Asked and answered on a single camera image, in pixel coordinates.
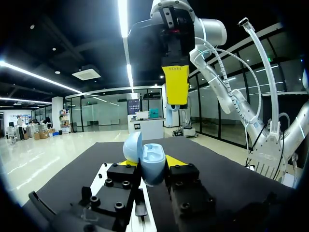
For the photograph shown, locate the person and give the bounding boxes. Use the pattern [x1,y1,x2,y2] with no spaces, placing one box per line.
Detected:
[16,116,25,141]

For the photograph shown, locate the light blue earbud case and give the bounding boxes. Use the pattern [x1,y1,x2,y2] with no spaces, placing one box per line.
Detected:
[122,131,167,187]

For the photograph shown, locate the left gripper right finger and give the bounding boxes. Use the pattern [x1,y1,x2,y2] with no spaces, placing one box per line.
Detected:
[165,154,217,232]

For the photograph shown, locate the white cable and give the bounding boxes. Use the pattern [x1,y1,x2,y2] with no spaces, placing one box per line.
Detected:
[194,36,262,124]

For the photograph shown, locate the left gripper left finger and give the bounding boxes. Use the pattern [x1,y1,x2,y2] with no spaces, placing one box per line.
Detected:
[57,159,142,232]

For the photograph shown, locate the white plate with black stands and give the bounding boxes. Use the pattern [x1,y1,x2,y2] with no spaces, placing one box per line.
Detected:
[28,162,158,232]

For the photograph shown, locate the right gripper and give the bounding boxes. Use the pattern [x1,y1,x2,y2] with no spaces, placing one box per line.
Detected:
[127,6,196,110]

